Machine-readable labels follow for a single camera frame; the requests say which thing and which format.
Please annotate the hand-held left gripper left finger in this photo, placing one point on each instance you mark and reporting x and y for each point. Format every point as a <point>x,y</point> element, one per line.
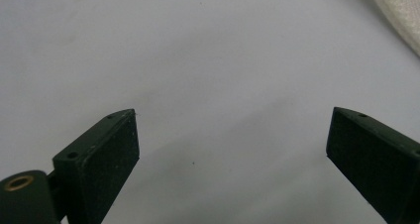
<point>105,164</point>

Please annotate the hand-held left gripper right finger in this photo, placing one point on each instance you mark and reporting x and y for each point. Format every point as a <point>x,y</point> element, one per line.
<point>373,158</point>

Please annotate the white mesh zipper bag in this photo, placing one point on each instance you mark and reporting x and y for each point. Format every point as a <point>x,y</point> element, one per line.
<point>402,12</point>

